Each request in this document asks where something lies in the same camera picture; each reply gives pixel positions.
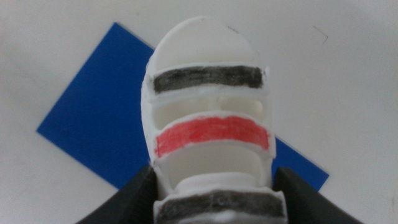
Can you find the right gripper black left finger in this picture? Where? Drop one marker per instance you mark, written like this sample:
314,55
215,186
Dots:
133,199

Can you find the blue rectangular mat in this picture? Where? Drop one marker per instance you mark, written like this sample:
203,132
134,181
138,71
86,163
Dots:
93,109

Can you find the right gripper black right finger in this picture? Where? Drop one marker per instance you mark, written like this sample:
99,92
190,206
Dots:
304,202

